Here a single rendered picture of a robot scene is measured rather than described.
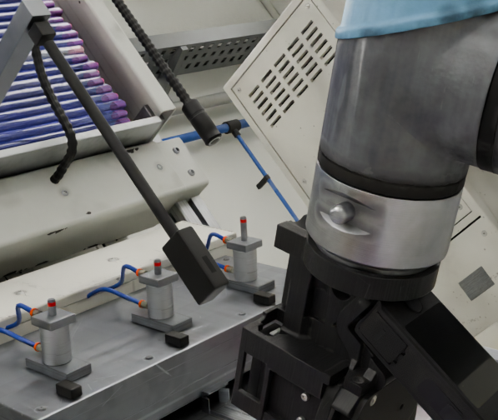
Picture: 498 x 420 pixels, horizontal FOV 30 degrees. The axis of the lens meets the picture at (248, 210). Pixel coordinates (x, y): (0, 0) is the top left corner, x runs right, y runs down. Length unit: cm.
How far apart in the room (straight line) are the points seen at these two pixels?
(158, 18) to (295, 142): 199
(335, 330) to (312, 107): 137
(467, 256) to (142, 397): 109
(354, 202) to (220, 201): 286
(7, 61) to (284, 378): 30
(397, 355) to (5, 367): 37
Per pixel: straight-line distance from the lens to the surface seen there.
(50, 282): 87
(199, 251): 58
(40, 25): 65
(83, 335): 80
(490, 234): 171
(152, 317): 79
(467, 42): 43
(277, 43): 190
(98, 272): 88
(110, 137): 61
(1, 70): 69
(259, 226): 335
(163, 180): 103
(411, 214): 45
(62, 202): 95
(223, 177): 340
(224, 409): 79
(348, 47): 44
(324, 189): 46
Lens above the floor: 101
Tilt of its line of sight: 14 degrees up
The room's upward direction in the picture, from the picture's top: 35 degrees counter-clockwise
